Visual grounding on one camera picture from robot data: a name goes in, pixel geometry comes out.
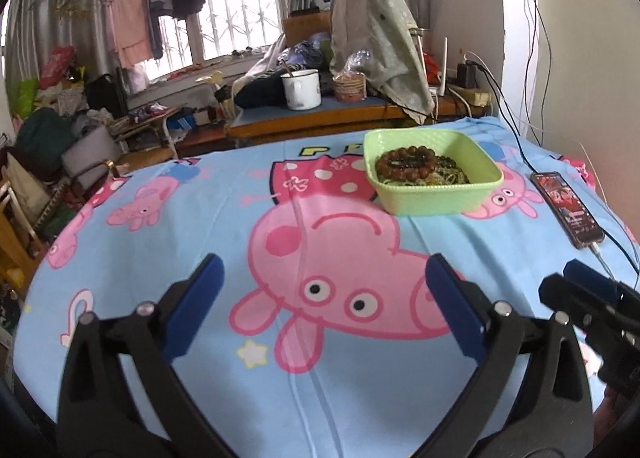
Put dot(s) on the black bag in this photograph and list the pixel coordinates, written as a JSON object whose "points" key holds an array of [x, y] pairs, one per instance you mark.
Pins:
{"points": [[102, 96]]}

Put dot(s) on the white enamel mug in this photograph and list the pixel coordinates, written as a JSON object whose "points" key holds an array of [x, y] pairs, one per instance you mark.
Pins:
{"points": [[300, 93]]}

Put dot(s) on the smartphone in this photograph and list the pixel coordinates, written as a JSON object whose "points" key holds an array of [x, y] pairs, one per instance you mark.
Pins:
{"points": [[565, 208]]}

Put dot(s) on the wooden chair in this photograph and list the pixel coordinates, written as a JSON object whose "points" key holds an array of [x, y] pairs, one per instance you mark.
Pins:
{"points": [[20, 233]]}

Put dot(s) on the cream small fan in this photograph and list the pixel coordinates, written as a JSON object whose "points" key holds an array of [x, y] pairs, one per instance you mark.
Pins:
{"points": [[212, 86]]}

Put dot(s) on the dark green bag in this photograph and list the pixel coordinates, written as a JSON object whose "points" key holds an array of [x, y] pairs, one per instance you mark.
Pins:
{"points": [[42, 136]]}

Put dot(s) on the green plastic basket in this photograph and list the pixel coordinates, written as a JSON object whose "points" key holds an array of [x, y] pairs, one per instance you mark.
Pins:
{"points": [[430, 200]]}

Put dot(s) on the cartoon pig printed blanket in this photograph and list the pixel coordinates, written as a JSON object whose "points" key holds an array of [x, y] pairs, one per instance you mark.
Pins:
{"points": [[150, 248]]}

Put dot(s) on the pale green cloth cover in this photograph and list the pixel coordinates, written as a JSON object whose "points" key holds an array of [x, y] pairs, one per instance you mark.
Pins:
{"points": [[385, 28]]}

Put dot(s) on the grey bag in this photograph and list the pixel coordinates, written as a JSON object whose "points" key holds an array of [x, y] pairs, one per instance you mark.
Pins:
{"points": [[92, 153]]}

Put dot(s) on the small wooden school desk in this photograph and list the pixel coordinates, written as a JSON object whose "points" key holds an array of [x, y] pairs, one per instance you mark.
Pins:
{"points": [[150, 126]]}

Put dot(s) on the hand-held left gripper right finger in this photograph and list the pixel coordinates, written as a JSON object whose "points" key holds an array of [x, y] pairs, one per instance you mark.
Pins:
{"points": [[457, 308]]}

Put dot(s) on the red bag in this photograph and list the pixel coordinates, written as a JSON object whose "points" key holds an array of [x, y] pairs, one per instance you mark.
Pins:
{"points": [[57, 66]]}

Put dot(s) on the beige power strip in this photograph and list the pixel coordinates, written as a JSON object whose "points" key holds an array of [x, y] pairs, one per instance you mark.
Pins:
{"points": [[470, 97]]}

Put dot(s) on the cardboard box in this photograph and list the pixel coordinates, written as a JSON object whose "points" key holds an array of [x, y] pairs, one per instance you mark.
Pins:
{"points": [[305, 28]]}

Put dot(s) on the blue box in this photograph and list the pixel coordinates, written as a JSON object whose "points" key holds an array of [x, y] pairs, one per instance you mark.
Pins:
{"points": [[180, 121]]}

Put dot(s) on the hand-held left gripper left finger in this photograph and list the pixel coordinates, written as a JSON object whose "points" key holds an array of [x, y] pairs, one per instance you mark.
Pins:
{"points": [[197, 303]]}

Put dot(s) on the person's right forearm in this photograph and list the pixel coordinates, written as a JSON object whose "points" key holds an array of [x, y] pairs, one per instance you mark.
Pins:
{"points": [[610, 413]]}

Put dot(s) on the pink hanging garment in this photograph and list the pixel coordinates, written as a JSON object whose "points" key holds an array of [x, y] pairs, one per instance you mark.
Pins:
{"points": [[127, 23]]}

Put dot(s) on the pile of clothes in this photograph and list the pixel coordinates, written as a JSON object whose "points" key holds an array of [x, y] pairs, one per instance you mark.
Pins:
{"points": [[265, 88]]}

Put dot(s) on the white router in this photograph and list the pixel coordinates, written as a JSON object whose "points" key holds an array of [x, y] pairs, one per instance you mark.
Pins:
{"points": [[444, 63]]}

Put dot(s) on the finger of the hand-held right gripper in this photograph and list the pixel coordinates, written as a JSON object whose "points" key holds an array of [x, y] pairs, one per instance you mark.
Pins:
{"points": [[592, 280], [617, 358]]}

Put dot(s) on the window with white grille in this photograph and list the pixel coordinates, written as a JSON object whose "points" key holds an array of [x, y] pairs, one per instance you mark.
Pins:
{"points": [[225, 23]]}

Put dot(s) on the black power adapter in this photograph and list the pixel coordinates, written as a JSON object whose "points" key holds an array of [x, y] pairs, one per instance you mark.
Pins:
{"points": [[469, 76]]}

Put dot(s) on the wooden stick in mug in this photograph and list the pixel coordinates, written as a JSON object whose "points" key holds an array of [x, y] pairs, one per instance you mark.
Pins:
{"points": [[286, 69]]}

